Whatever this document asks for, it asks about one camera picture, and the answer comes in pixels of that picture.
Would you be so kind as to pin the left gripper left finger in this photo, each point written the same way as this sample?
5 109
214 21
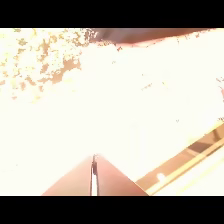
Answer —
74 181

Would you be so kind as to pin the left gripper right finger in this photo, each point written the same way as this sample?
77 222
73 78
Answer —
115 182

